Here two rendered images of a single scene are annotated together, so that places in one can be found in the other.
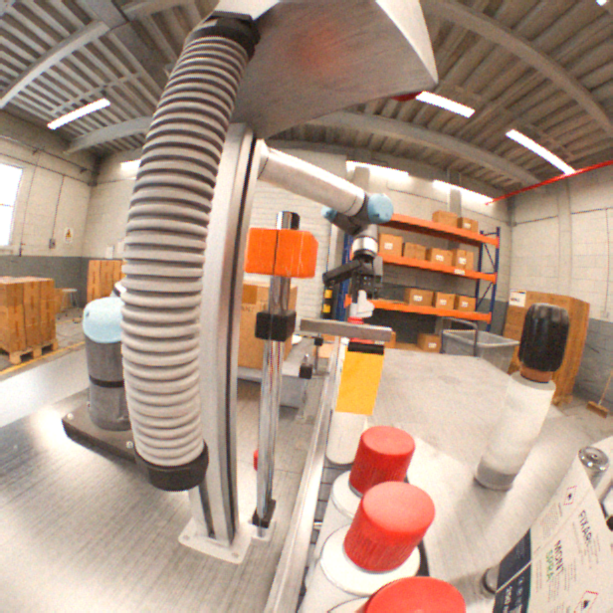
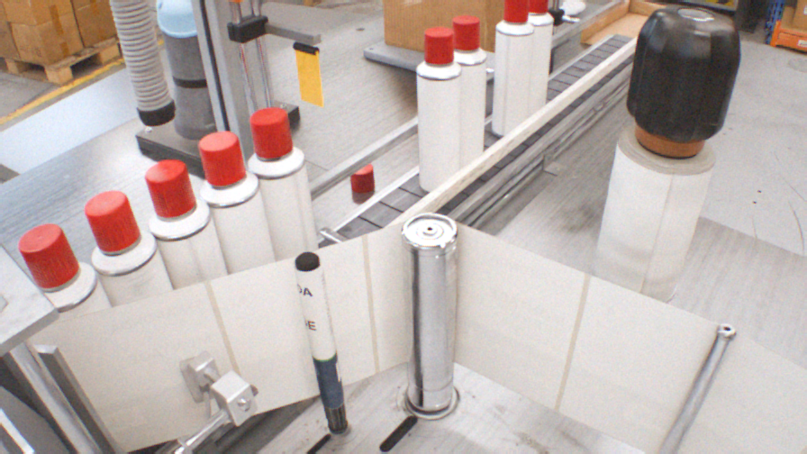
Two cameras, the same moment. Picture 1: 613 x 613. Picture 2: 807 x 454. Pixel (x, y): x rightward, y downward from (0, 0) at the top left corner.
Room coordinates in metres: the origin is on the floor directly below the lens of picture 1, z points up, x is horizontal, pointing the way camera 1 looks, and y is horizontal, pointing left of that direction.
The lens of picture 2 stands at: (-0.20, -0.40, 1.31)
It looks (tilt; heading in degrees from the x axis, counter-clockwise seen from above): 38 degrees down; 33
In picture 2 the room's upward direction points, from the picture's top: 2 degrees counter-clockwise
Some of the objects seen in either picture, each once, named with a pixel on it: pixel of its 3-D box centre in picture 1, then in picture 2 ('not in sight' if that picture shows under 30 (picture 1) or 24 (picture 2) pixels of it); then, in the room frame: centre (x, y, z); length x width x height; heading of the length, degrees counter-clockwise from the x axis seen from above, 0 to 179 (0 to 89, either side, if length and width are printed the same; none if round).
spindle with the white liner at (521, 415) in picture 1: (527, 400); (659, 179); (0.28, -0.36, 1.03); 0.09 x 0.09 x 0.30
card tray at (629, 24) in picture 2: (343, 347); (657, 31); (1.22, -0.20, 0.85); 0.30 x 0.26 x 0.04; 173
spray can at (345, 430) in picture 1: (351, 405); (439, 113); (0.37, -0.08, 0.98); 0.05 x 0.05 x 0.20
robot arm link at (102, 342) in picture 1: (111, 335); (199, 24); (0.40, 0.37, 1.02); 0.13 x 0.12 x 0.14; 28
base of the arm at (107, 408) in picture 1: (116, 390); (212, 92); (0.40, 0.37, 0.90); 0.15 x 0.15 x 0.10
